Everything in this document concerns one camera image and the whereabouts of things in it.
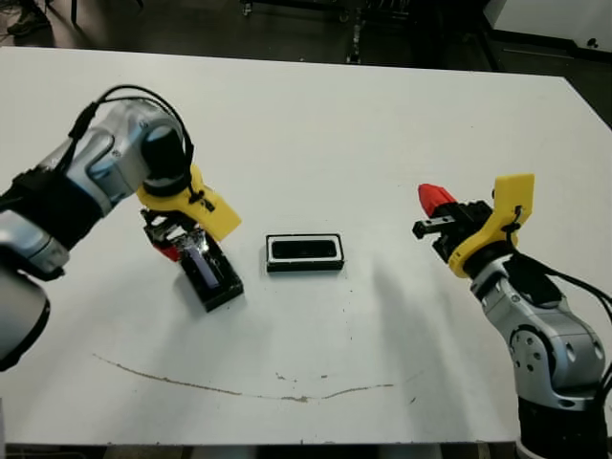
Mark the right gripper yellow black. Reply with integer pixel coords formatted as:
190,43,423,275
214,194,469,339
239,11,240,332
411,172,536,278

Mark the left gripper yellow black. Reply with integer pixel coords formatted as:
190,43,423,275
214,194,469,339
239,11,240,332
136,164,243,263

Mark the black foil-topped box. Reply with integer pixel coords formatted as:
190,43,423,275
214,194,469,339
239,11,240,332
179,236,245,314

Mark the slim black camera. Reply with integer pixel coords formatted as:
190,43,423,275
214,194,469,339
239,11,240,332
271,240,339,259

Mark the black box base white lining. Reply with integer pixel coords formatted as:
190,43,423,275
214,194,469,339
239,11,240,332
264,232,345,274

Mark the black pole stand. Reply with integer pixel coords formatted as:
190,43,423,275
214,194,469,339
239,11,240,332
344,9,367,63

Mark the white cabinet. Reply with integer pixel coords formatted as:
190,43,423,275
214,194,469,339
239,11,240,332
482,0,612,52

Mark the black folding chair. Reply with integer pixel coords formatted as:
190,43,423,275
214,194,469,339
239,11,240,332
66,0,144,23

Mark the olive brown shoe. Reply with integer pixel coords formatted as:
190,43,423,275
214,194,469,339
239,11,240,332
7,11,52,37

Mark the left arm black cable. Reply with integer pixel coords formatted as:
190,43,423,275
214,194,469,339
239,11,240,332
66,84,196,173

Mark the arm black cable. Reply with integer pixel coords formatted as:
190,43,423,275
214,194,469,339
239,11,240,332
506,238,612,412
66,84,196,173

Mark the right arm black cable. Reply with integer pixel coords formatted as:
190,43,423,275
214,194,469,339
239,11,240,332
506,238,612,412

